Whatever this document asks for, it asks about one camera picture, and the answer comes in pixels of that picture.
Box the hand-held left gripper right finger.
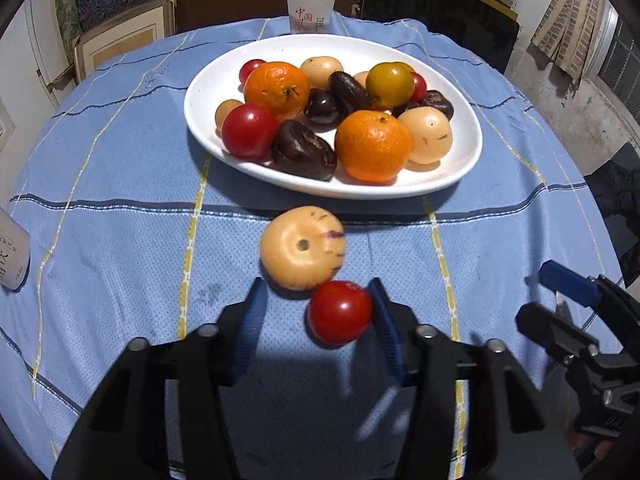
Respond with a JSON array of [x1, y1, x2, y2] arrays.
[[366, 277, 583, 480]]

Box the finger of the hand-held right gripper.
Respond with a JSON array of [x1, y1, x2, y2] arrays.
[[515, 303, 601, 367], [539, 260, 637, 321]]

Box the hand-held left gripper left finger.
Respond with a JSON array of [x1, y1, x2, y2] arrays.
[[52, 277, 268, 480]]

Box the purple striped pepino melon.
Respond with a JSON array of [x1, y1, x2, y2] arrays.
[[259, 205, 347, 292]]

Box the orange mandarin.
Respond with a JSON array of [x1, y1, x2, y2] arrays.
[[334, 110, 414, 183], [243, 61, 311, 117]]

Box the dark purple passion fruit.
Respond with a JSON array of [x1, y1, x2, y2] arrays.
[[271, 120, 338, 182]]

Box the dark brown water chestnut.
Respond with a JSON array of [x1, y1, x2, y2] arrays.
[[327, 71, 373, 116], [419, 90, 455, 122]]

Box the small tan longan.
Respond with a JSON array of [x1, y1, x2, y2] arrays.
[[215, 99, 244, 136]]

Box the white oval plate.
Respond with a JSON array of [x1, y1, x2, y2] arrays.
[[183, 34, 484, 200]]

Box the yellow green tomato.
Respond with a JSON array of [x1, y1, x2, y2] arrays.
[[365, 61, 415, 110]]

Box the small striped pepino melon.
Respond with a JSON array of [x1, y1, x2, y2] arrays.
[[300, 56, 346, 90]]

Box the person's dark clothing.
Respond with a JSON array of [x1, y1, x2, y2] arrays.
[[582, 142, 640, 286]]

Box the blue checked tablecloth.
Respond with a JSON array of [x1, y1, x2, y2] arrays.
[[0, 12, 626, 480]]

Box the window with metal grille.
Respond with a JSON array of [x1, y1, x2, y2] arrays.
[[597, 7, 640, 106]]

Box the white beverage can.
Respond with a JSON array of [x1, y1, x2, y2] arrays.
[[0, 207, 31, 292]]

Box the brick pattern sheets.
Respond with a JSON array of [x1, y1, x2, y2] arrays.
[[530, 0, 618, 91]]

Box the framed picture in cardboard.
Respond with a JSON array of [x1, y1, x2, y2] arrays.
[[72, 0, 177, 83]]

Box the white paper cup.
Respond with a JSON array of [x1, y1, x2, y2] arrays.
[[285, 0, 337, 35]]

